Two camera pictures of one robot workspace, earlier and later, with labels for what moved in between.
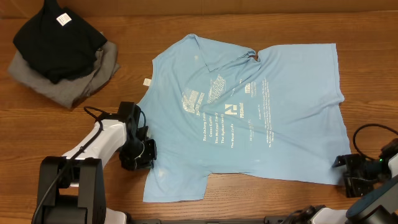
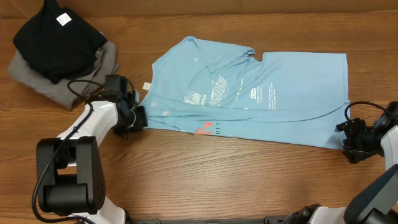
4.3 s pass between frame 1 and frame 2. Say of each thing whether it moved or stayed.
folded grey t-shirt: stayed
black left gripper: moved
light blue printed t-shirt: moved
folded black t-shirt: stayed
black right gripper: moved
